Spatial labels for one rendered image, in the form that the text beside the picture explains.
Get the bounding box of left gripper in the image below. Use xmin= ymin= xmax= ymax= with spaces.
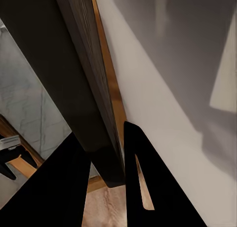
xmin=0 ymin=135 xmax=37 ymax=180

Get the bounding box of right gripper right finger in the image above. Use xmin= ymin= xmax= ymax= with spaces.
xmin=124 ymin=121 xmax=207 ymax=227

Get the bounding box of poster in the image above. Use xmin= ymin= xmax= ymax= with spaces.
xmin=0 ymin=0 xmax=125 ymax=188

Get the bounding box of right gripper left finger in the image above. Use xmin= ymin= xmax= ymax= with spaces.
xmin=0 ymin=132 xmax=91 ymax=227

